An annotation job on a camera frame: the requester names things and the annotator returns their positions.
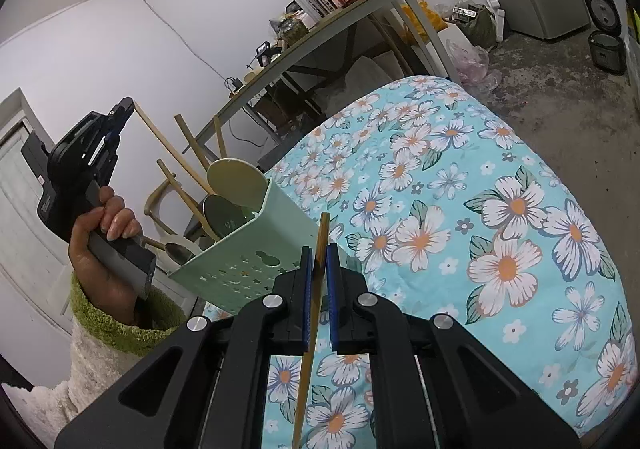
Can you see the steel soup spoon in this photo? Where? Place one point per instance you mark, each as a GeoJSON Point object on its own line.
{"type": "Point", "coordinates": [179, 252]}

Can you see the white sack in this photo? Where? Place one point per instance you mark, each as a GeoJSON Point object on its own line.
{"type": "Point", "coordinates": [370, 75]}

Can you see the black seat wooden chair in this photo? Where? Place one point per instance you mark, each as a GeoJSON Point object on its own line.
{"type": "Point", "coordinates": [152, 215]}

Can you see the cream round ladle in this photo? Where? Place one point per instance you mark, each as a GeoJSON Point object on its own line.
{"type": "Point", "coordinates": [235, 181]}

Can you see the round steel ladle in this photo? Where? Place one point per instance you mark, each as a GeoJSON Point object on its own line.
{"type": "Point", "coordinates": [225, 220]}

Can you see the green utensil holder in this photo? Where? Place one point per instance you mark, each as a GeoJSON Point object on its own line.
{"type": "Point", "coordinates": [280, 239]}

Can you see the white foam board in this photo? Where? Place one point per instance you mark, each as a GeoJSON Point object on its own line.
{"type": "Point", "coordinates": [492, 4]}

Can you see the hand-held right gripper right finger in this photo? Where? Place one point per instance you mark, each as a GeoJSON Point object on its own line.
{"type": "Point", "coordinates": [333, 294]}

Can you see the dark green bag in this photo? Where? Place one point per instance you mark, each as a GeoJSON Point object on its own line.
{"type": "Point", "coordinates": [477, 29]}

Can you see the tan bamboo chopstick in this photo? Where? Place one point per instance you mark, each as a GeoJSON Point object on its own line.
{"type": "Point", "coordinates": [185, 199]}
{"type": "Point", "coordinates": [323, 239]}
{"type": "Point", "coordinates": [170, 148]}

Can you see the floral covered table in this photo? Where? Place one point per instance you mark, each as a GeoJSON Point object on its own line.
{"type": "Point", "coordinates": [450, 229]}

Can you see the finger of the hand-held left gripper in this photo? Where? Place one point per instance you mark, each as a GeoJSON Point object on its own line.
{"type": "Point", "coordinates": [122, 116]}
{"type": "Point", "coordinates": [104, 156]}

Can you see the person's left hand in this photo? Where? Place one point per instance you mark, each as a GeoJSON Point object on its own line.
{"type": "Point", "coordinates": [102, 274]}

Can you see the black red charger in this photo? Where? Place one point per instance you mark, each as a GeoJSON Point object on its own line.
{"type": "Point", "coordinates": [233, 84]}

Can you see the cluttered white desk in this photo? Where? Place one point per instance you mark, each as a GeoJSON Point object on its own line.
{"type": "Point", "coordinates": [320, 30]}

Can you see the white door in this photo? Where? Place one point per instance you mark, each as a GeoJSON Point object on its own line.
{"type": "Point", "coordinates": [30, 239]}

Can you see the person's left forearm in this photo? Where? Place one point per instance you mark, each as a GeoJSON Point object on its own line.
{"type": "Point", "coordinates": [100, 364]}

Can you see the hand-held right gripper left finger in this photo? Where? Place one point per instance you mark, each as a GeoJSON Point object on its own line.
{"type": "Point", "coordinates": [307, 294]}

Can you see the black rice cooker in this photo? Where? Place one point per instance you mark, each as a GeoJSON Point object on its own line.
{"type": "Point", "coordinates": [607, 51]}

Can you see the pinkish clear plastic bag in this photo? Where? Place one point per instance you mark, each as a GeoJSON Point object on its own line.
{"type": "Point", "coordinates": [469, 63]}

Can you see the glass jar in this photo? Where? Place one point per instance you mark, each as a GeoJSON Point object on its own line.
{"type": "Point", "coordinates": [293, 28]}

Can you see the yellow plastic bag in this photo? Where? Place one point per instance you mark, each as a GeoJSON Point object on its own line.
{"type": "Point", "coordinates": [425, 21]}

